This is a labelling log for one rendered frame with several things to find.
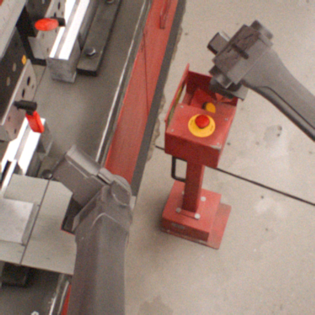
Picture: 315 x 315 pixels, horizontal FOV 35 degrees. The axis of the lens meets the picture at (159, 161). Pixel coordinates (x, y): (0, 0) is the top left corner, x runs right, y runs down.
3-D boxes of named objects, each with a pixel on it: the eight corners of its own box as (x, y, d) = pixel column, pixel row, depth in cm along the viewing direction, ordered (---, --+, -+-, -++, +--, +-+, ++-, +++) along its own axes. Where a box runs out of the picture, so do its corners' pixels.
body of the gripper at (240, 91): (215, 68, 133) (224, 52, 127) (248, 84, 134) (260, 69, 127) (207, 87, 130) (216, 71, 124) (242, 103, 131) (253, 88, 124)
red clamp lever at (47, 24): (48, 23, 90) (66, 18, 99) (26, 19, 90) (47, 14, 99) (48, 32, 90) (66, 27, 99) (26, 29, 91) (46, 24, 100)
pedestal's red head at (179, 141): (216, 169, 142) (223, 137, 126) (163, 153, 144) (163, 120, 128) (235, 114, 150) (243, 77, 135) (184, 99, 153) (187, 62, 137)
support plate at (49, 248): (115, 284, 93) (114, 283, 92) (-18, 257, 96) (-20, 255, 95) (136, 198, 101) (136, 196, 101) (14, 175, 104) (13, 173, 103)
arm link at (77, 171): (91, 248, 73) (128, 209, 71) (28, 200, 71) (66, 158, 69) (101, 213, 85) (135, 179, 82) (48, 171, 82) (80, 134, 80)
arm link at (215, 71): (229, 92, 78) (279, 39, 76) (203, 67, 78) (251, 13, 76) (234, 87, 120) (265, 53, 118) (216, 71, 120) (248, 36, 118)
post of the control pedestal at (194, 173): (195, 213, 193) (206, 143, 146) (182, 208, 194) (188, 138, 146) (199, 201, 196) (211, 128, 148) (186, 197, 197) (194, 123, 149)
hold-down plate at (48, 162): (27, 289, 104) (23, 285, 102) (2, 284, 105) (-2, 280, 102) (68, 165, 118) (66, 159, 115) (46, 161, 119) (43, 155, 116)
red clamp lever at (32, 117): (44, 136, 98) (32, 107, 89) (24, 132, 98) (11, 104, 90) (47, 128, 99) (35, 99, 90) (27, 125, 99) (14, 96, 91)
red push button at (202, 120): (206, 135, 134) (207, 127, 131) (192, 130, 134) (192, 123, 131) (210, 122, 135) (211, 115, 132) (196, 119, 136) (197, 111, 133)
